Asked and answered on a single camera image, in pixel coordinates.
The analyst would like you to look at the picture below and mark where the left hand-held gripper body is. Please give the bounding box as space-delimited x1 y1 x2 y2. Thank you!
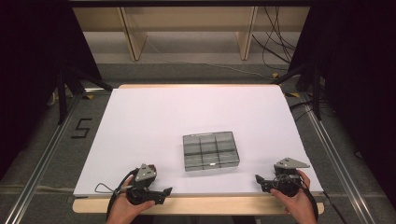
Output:
125 163 158 206

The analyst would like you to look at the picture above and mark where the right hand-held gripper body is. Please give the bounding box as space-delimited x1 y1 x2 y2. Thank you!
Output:
273 157 311 198

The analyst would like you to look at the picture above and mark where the clear grey compartment box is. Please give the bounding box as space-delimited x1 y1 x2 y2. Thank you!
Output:
182 131 241 173

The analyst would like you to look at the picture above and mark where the person's right hand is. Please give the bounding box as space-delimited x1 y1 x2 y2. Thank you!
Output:
270 170 316 218

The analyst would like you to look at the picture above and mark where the person's left hand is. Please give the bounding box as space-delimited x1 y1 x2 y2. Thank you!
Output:
108 176 156 220

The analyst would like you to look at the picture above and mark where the black tripod stand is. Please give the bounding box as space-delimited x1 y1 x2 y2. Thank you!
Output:
55 64 114 126
273 61 323 121

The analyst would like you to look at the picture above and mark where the black curtain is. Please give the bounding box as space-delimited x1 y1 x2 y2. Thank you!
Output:
0 0 102 181
288 0 396 209

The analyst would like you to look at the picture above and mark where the light wooden shelf unit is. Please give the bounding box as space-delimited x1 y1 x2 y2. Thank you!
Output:
72 7 311 62

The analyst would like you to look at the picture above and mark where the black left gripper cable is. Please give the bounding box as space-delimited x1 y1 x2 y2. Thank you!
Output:
106 167 140 220

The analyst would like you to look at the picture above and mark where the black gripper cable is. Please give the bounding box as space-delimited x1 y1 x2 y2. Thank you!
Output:
297 178 319 222
106 167 140 220

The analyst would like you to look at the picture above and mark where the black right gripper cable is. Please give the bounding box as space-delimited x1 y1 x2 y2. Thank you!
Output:
297 178 319 222

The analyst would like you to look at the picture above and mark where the thin grey cable loop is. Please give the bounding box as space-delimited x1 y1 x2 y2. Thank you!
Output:
94 182 119 195

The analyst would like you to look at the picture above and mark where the black floor cable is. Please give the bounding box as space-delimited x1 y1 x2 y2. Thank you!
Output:
321 189 344 224

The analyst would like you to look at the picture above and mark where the aluminium floor rail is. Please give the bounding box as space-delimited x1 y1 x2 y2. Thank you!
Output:
299 92 378 224
2 88 97 224

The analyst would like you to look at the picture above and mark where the thin white floor cable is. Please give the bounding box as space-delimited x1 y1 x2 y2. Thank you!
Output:
146 39 276 79

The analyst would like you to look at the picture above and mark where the bundle of black floor cables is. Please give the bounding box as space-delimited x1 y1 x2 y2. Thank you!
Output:
251 6 297 72

